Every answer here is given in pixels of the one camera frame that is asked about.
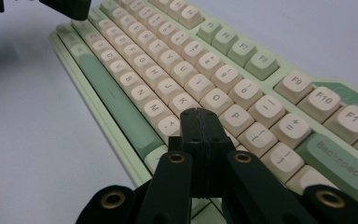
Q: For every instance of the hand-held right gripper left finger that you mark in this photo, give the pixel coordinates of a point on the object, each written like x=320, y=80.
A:
x=167, y=186

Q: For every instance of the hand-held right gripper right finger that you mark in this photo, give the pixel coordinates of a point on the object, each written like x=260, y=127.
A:
x=251, y=186

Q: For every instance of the green and cream keyboard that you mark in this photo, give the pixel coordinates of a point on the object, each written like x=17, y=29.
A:
x=199, y=84

